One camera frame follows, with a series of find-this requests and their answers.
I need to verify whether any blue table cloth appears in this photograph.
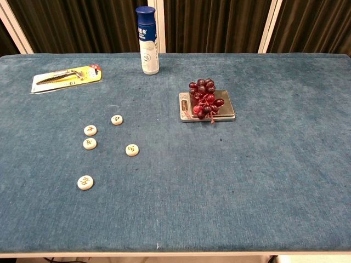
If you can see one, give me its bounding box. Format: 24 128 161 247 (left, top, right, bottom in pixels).
0 53 351 254

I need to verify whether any red grape bunch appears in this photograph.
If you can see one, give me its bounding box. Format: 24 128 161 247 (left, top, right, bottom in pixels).
188 78 225 125

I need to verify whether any silver digital kitchen scale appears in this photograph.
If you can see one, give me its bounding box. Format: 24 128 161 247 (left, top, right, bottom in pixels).
179 90 236 123

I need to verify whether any white bottle with blue cap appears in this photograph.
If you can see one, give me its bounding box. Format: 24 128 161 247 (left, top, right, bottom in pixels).
135 5 160 75

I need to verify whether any razor in yellow blister pack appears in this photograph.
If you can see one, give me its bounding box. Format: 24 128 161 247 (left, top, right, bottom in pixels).
30 64 103 94

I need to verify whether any dark pleated curtain panel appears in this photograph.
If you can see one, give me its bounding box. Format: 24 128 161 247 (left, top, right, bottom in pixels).
7 0 149 54
163 0 275 54
267 0 351 57
0 19 20 57

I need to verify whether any white frame post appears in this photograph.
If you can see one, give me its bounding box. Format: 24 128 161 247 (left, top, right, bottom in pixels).
147 0 167 54
0 0 34 55
257 0 286 54

